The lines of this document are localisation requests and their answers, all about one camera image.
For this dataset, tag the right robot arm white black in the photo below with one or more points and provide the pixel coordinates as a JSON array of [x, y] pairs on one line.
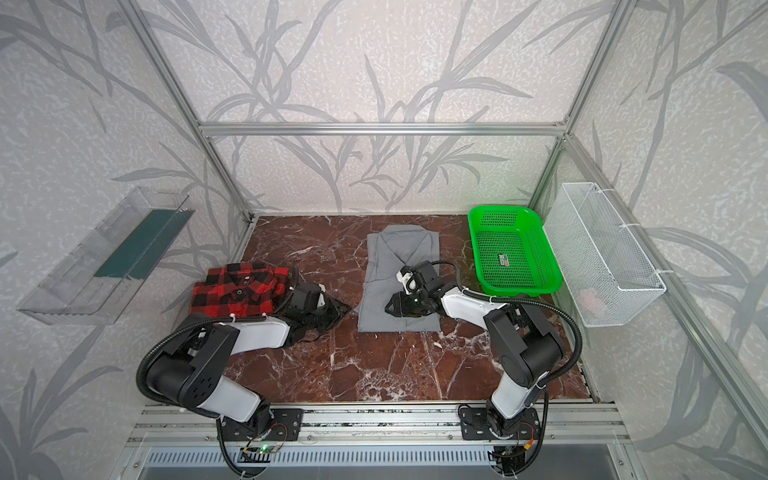
[[536, 342]]

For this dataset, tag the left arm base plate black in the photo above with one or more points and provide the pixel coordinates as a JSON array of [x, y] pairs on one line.
[[285, 425]]

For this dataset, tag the aluminium front rail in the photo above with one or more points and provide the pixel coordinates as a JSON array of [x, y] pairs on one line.
[[437, 423]]

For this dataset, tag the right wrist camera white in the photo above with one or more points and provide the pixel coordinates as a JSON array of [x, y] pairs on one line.
[[407, 278]]

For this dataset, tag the clear plastic wall bin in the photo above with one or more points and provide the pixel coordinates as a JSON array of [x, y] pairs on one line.
[[94, 284]]

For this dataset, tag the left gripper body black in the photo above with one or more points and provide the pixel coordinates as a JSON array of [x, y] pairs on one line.
[[321, 306]]

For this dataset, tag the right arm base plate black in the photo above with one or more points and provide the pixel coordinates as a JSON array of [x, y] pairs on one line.
[[484, 423]]

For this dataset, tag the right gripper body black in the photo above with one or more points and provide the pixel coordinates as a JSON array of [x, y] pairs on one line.
[[405, 302]]

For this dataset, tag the green plastic basket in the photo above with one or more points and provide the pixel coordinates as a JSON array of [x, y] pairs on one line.
[[518, 233]]

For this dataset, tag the pink item in wire basket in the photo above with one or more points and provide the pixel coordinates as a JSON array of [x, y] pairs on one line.
[[591, 301]]

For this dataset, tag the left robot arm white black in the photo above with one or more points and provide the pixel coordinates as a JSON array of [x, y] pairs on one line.
[[187, 367]]

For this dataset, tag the white wire mesh basket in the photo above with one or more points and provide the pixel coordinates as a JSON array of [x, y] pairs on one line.
[[596, 248]]

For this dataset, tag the red black plaid folded shirt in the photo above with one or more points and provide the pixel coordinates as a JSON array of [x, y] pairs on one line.
[[246, 289]]

